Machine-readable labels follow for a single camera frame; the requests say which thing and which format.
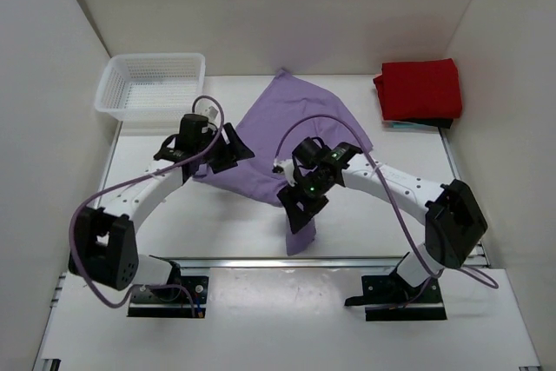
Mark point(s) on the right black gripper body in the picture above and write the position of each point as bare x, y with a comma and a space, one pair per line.
312, 186

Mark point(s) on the folded red t shirt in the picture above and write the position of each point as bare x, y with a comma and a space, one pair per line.
419, 90

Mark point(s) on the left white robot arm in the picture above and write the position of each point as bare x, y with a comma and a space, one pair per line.
105, 238

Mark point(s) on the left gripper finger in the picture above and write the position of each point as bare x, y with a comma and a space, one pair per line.
219, 164
237, 150

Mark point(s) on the white plastic basket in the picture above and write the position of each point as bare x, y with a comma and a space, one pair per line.
150, 87

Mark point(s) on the folded teal t shirt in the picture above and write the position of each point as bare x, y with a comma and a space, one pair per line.
408, 126

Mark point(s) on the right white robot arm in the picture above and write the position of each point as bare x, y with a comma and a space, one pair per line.
449, 212

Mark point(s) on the purple t shirt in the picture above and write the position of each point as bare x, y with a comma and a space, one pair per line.
272, 115

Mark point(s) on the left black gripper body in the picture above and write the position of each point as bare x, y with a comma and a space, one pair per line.
219, 147

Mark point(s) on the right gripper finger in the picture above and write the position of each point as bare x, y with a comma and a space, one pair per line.
293, 203
311, 206

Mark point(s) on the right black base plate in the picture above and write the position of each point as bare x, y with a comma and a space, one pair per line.
386, 298

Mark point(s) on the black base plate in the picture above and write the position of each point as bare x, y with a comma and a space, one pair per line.
386, 298
172, 303

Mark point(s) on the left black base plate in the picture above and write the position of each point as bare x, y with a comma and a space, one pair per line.
172, 303

